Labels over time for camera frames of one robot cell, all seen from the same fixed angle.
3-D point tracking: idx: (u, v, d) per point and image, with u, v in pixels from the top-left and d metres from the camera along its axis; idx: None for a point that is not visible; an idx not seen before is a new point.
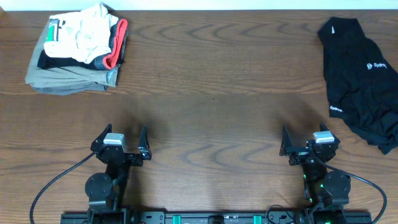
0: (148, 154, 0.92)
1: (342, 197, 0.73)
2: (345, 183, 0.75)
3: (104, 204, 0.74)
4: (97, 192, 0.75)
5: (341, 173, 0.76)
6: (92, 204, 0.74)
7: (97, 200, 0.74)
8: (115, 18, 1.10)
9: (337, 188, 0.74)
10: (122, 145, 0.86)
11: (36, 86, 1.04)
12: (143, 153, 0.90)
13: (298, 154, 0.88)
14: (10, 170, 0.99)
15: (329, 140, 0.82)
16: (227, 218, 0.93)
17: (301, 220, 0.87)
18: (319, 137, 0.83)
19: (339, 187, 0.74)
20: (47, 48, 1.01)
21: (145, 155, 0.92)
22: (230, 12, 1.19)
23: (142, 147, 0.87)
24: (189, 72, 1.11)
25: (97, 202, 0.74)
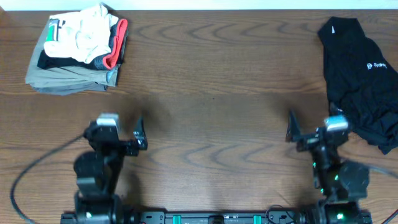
0: (144, 142, 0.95)
1: (359, 191, 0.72)
2: (362, 176, 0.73)
3: (93, 183, 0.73)
4: (86, 171, 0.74)
5: (358, 165, 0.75)
6: (79, 182, 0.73)
7: (84, 177, 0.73)
8: (115, 18, 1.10)
9: (356, 182, 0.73)
10: (115, 126, 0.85)
11: (35, 86, 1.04)
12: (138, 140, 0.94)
13: (307, 140, 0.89)
14: (10, 171, 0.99)
15: (342, 127, 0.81)
16: (227, 218, 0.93)
17: (301, 219, 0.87)
18: (331, 124, 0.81)
19: (357, 181, 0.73)
20: (47, 48, 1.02)
21: (140, 143, 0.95)
22: (230, 12, 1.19)
23: (137, 133, 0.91)
24: (189, 72, 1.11)
25: (85, 180, 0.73)
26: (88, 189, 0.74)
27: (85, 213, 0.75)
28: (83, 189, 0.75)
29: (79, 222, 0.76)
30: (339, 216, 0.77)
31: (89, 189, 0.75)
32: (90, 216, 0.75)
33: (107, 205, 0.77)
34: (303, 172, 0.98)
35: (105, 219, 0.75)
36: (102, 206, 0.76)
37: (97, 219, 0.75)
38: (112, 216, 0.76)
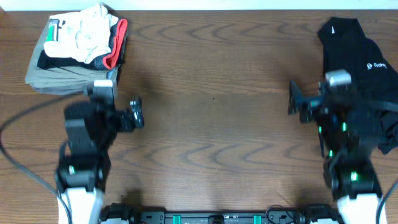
0: (140, 117, 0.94)
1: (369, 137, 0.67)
2: None
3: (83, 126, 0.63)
4: (77, 114, 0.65)
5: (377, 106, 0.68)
6: (68, 124, 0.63)
7: (73, 119, 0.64)
8: (115, 18, 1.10)
9: (367, 124, 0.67)
10: (113, 88, 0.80)
11: (35, 86, 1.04)
12: (135, 113, 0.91)
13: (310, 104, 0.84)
14: (10, 171, 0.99)
15: (346, 81, 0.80)
16: (227, 218, 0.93)
17: (301, 219, 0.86)
18: (334, 78, 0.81)
19: (368, 124, 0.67)
20: (47, 48, 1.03)
21: (137, 118, 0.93)
22: (230, 12, 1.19)
23: (135, 104, 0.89)
24: (189, 72, 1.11)
25: (74, 122, 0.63)
26: (79, 136, 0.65)
27: (68, 167, 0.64)
28: (71, 134, 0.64)
29: (58, 180, 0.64)
30: (352, 175, 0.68)
31: (79, 135, 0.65)
32: (72, 171, 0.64)
33: (94, 160, 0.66)
34: (303, 172, 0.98)
35: (88, 175, 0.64)
36: (87, 160, 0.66)
37: (81, 174, 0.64)
38: (99, 173, 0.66)
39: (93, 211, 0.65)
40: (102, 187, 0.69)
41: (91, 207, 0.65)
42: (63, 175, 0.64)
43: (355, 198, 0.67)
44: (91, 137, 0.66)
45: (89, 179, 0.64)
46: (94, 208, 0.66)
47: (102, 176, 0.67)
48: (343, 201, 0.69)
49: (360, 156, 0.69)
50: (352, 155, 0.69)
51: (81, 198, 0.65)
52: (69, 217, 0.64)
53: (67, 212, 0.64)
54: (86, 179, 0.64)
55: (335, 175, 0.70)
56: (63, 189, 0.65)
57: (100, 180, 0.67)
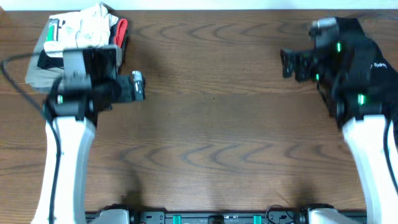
0: (142, 90, 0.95)
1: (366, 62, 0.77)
2: (367, 48, 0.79)
3: (80, 56, 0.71)
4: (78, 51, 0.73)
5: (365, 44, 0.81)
6: (66, 55, 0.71)
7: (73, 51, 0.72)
8: (115, 18, 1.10)
9: (361, 51, 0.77)
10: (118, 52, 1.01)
11: (36, 86, 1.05)
12: (135, 83, 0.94)
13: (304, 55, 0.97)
14: (10, 171, 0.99)
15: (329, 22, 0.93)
16: (227, 218, 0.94)
17: (301, 219, 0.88)
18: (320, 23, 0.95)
19: (362, 51, 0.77)
20: (46, 48, 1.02)
21: (138, 90, 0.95)
22: (230, 11, 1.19)
23: (137, 73, 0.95)
24: (188, 71, 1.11)
25: (73, 55, 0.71)
26: (73, 68, 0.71)
27: (58, 96, 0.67)
28: (67, 67, 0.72)
29: (50, 105, 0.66)
30: (359, 96, 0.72)
31: (74, 68, 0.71)
32: (61, 101, 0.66)
33: (86, 91, 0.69)
34: (303, 172, 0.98)
35: (79, 104, 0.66)
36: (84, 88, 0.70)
37: (70, 102, 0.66)
38: (89, 105, 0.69)
39: (82, 144, 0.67)
40: (93, 121, 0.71)
41: (81, 137, 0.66)
42: (54, 106, 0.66)
43: (362, 119, 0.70)
44: (87, 72, 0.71)
45: (80, 106, 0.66)
46: (83, 142, 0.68)
47: (92, 108, 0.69)
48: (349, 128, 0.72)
49: (360, 82, 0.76)
50: (351, 75, 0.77)
51: (72, 126, 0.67)
52: (58, 144, 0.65)
53: (56, 140, 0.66)
54: (75, 107, 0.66)
55: (340, 99, 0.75)
56: (54, 117, 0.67)
57: (91, 113, 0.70)
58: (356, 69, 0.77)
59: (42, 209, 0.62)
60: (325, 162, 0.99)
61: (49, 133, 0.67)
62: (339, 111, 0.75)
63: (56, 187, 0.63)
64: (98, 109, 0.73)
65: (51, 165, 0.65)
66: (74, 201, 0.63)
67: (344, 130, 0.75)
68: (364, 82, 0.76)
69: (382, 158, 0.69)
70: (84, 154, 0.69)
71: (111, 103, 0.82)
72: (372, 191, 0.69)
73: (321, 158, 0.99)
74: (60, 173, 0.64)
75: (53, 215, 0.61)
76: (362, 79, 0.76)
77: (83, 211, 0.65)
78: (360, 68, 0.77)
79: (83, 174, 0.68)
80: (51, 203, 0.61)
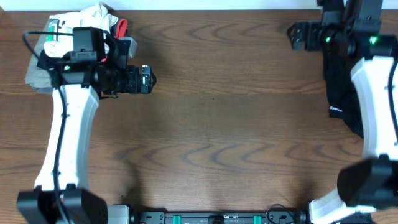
0: (148, 83, 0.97)
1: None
2: None
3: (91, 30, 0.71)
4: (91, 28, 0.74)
5: None
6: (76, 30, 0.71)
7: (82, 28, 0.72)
8: (115, 18, 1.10)
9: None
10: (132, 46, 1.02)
11: (35, 86, 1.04)
12: (143, 76, 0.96)
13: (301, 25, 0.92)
14: (10, 171, 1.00)
15: None
16: (228, 218, 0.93)
17: (302, 218, 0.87)
18: None
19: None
20: (47, 48, 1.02)
21: (145, 81, 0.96)
22: (230, 11, 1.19)
23: (147, 66, 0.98)
24: (188, 72, 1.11)
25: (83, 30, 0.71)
26: (81, 45, 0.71)
27: (66, 66, 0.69)
28: (75, 43, 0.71)
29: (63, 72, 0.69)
30: (370, 39, 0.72)
31: (82, 43, 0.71)
32: (68, 68, 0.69)
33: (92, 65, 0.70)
34: (303, 172, 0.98)
35: (84, 73, 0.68)
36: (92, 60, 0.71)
37: (76, 73, 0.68)
38: (94, 76, 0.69)
39: (85, 109, 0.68)
40: (98, 92, 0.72)
41: (84, 102, 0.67)
42: (62, 74, 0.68)
43: (370, 60, 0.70)
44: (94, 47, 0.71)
45: (86, 75, 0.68)
46: (87, 107, 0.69)
47: (97, 79, 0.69)
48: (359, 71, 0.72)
49: (370, 28, 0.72)
50: (362, 21, 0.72)
51: (76, 93, 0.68)
52: (64, 106, 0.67)
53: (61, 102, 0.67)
54: (81, 78, 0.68)
55: (350, 39, 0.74)
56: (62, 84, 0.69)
57: (96, 84, 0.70)
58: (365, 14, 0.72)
59: (48, 165, 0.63)
60: (325, 162, 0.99)
61: (56, 98, 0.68)
62: (349, 51, 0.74)
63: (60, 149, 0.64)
64: (104, 86, 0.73)
65: (56, 127, 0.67)
66: (78, 160, 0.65)
67: (353, 78, 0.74)
68: (374, 27, 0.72)
69: (385, 94, 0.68)
70: (87, 119, 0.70)
71: (117, 89, 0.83)
72: (372, 124, 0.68)
73: (321, 159, 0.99)
74: (65, 133, 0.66)
75: (57, 170, 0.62)
76: (372, 24, 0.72)
77: (86, 175, 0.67)
78: (372, 12, 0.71)
79: (87, 137, 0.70)
80: (56, 158, 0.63)
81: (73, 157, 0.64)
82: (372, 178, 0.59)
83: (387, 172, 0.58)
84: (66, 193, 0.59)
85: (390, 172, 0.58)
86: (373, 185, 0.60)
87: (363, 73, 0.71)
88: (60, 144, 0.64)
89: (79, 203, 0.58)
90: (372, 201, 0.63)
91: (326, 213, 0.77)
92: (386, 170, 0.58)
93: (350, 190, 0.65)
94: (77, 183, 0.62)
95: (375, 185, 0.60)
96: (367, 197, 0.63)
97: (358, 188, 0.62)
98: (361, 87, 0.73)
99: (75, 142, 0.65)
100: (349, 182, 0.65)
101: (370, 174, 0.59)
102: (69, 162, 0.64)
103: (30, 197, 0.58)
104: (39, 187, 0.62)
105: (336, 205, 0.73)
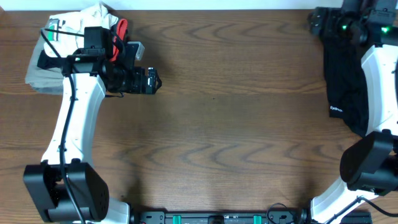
0: (152, 84, 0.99)
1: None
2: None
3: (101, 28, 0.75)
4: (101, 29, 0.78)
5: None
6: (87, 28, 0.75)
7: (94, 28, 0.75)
8: (115, 18, 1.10)
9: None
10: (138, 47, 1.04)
11: (36, 86, 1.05)
12: (148, 78, 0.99)
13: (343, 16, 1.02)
14: (10, 171, 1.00)
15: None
16: (228, 218, 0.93)
17: (304, 216, 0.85)
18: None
19: None
20: (47, 48, 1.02)
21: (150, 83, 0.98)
22: (230, 11, 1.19)
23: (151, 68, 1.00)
24: (189, 71, 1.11)
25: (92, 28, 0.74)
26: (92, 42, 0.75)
27: (77, 57, 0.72)
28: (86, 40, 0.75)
29: (73, 62, 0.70)
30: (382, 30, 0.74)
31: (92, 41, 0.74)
32: (79, 60, 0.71)
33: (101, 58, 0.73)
34: (303, 172, 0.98)
35: (92, 64, 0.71)
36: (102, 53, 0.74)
37: (87, 63, 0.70)
38: (102, 68, 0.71)
39: (93, 94, 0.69)
40: (106, 83, 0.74)
41: (92, 88, 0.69)
42: (73, 65, 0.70)
43: (380, 46, 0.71)
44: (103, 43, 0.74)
45: (94, 66, 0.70)
46: (94, 94, 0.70)
47: (105, 71, 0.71)
48: (369, 59, 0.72)
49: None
50: (378, 12, 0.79)
51: (86, 80, 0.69)
52: (73, 91, 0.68)
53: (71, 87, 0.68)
54: (90, 68, 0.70)
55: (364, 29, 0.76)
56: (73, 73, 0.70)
57: (104, 76, 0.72)
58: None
59: (54, 143, 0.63)
60: (325, 162, 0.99)
61: (66, 83, 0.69)
62: (361, 40, 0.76)
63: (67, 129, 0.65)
64: (111, 82, 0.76)
65: (64, 109, 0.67)
66: (84, 141, 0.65)
67: (363, 66, 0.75)
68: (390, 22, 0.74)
69: (392, 76, 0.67)
70: (94, 106, 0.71)
71: (123, 88, 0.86)
72: (378, 105, 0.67)
73: (321, 159, 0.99)
74: (73, 115, 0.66)
75: (63, 146, 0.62)
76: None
77: (90, 158, 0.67)
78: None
79: (92, 124, 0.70)
80: (64, 135, 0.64)
81: (79, 135, 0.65)
82: (373, 152, 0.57)
83: (388, 147, 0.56)
84: (71, 168, 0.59)
85: (391, 147, 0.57)
86: (375, 160, 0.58)
87: (373, 58, 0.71)
88: (67, 124, 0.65)
89: (84, 178, 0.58)
90: (374, 182, 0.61)
91: (327, 205, 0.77)
92: (387, 145, 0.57)
93: (352, 169, 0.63)
94: (81, 159, 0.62)
95: (377, 160, 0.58)
96: (367, 176, 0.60)
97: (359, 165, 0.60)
98: (369, 73, 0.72)
99: (81, 123, 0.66)
100: (351, 160, 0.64)
101: (372, 147, 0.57)
102: (75, 139, 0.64)
103: (36, 170, 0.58)
104: (45, 162, 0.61)
105: (338, 195, 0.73)
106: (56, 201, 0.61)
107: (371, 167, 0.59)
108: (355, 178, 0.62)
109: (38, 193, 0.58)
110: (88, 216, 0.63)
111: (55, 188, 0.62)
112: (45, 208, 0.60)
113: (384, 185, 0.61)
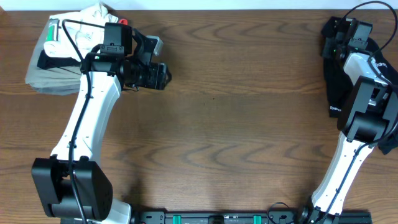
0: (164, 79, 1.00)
1: (364, 35, 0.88)
2: (365, 28, 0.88)
3: (121, 26, 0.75)
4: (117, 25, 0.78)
5: (361, 30, 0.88)
6: (107, 24, 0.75)
7: (113, 25, 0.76)
8: (115, 18, 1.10)
9: (362, 35, 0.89)
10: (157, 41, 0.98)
11: (35, 86, 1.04)
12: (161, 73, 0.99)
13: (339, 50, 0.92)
14: (11, 170, 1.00)
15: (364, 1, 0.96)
16: (227, 218, 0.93)
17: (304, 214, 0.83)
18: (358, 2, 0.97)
19: (363, 34, 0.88)
20: (47, 48, 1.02)
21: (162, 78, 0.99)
22: (230, 11, 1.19)
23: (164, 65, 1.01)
24: (189, 72, 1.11)
25: (114, 25, 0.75)
26: (111, 38, 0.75)
27: (96, 55, 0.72)
28: (105, 37, 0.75)
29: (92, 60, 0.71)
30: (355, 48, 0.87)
31: (112, 38, 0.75)
32: (98, 58, 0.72)
33: (119, 58, 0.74)
34: (303, 172, 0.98)
35: (112, 64, 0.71)
36: (120, 51, 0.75)
37: (106, 63, 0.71)
38: (120, 68, 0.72)
39: (108, 94, 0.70)
40: (121, 84, 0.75)
41: (109, 88, 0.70)
42: (93, 62, 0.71)
43: (356, 52, 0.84)
44: (122, 42, 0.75)
45: (113, 66, 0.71)
46: (110, 93, 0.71)
47: (122, 72, 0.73)
48: (349, 61, 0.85)
49: (359, 45, 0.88)
50: (355, 40, 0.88)
51: (102, 79, 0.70)
52: (89, 88, 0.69)
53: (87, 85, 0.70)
54: (109, 67, 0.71)
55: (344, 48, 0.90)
56: (90, 70, 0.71)
57: (121, 77, 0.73)
58: (359, 35, 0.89)
59: (64, 139, 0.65)
60: (325, 162, 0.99)
61: (83, 81, 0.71)
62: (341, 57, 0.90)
63: (79, 126, 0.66)
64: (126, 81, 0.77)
65: (78, 106, 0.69)
66: (93, 142, 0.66)
67: (346, 70, 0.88)
68: (362, 45, 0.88)
69: (367, 65, 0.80)
70: (107, 106, 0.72)
71: (138, 83, 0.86)
72: None
73: (322, 159, 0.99)
74: (85, 113, 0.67)
75: (73, 143, 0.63)
76: (362, 45, 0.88)
77: (98, 158, 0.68)
78: (362, 36, 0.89)
79: (104, 122, 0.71)
80: (76, 130, 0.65)
81: (90, 134, 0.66)
82: (360, 90, 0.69)
83: (372, 88, 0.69)
84: (79, 165, 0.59)
85: (372, 89, 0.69)
86: (363, 99, 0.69)
87: (351, 61, 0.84)
88: (79, 121, 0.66)
89: (89, 177, 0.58)
90: (364, 127, 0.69)
91: (327, 181, 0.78)
92: (370, 85, 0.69)
93: (344, 118, 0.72)
94: (89, 157, 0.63)
95: (364, 100, 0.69)
96: (359, 119, 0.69)
97: (351, 106, 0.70)
98: (349, 69, 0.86)
99: (93, 121, 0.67)
100: (344, 112, 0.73)
101: (359, 86, 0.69)
102: (86, 137, 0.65)
103: (45, 164, 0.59)
104: (54, 156, 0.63)
105: (337, 160, 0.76)
106: (60, 196, 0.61)
107: (360, 107, 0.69)
108: (348, 122, 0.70)
109: (44, 186, 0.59)
110: (89, 214, 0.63)
111: (60, 183, 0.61)
112: (48, 202, 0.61)
113: (372, 130, 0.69)
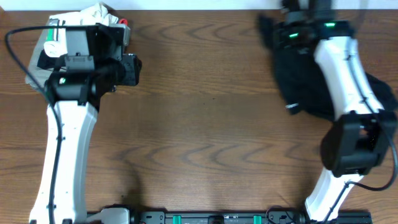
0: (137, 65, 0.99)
1: None
2: None
3: (84, 32, 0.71)
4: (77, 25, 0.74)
5: None
6: (68, 32, 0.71)
7: (74, 30, 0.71)
8: (115, 18, 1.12)
9: None
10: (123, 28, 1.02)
11: (36, 86, 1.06)
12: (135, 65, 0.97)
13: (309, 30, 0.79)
14: (11, 171, 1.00)
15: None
16: (228, 218, 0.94)
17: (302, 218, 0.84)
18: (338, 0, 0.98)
19: None
20: (48, 48, 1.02)
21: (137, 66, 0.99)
22: (230, 11, 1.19)
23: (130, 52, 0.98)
24: (189, 72, 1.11)
25: (75, 32, 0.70)
26: (76, 48, 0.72)
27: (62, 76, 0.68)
28: (69, 46, 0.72)
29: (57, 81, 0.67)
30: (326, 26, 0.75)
31: (78, 47, 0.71)
32: (63, 81, 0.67)
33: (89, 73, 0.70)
34: (303, 172, 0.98)
35: (82, 86, 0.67)
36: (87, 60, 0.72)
37: (72, 86, 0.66)
38: (92, 88, 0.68)
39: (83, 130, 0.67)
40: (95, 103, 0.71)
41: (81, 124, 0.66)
42: (58, 89, 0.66)
43: (330, 40, 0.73)
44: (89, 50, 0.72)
45: (83, 91, 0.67)
46: (84, 127, 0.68)
47: (95, 92, 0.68)
48: (322, 52, 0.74)
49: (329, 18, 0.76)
50: None
51: (71, 109, 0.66)
52: (60, 129, 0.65)
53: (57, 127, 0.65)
54: (79, 92, 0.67)
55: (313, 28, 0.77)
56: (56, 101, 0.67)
57: (94, 97, 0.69)
58: None
59: (42, 196, 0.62)
60: None
61: (50, 119, 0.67)
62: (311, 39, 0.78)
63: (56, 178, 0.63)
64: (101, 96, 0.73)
65: (51, 153, 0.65)
66: (74, 178, 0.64)
67: (318, 60, 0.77)
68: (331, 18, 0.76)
69: (346, 63, 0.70)
70: (84, 142, 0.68)
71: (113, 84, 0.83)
72: (337, 88, 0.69)
73: None
74: (60, 161, 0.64)
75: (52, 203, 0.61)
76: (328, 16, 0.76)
77: (83, 203, 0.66)
78: None
79: (84, 160, 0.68)
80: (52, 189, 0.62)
81: (69, 188, 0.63)
82: (346, 134, 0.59)
83: (358, 127, 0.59)
84: None
85: (359, 127, 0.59)
86: (349, 141, 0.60)
87: (324, 52, 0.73)
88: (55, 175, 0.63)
89: None
90: (353, 163, 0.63)
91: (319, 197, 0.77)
92: (356, 124, 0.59)
93: (331, 156, 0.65)
94: (74, 218, 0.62)
95: (351, 143, 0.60)
96: (347, 158, 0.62)
97: (337, 149, 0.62)
98: (325, 64, 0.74)
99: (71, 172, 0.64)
100: (329, 148, 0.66)
101: (344, 130, 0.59)
102: (65, 193, 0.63)
103: None
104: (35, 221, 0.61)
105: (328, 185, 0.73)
106: None
107: (348, 150, 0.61)
108: (336, 165, 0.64)
109: None
110: None
111: None
112: None
113: (362, 163, 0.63)
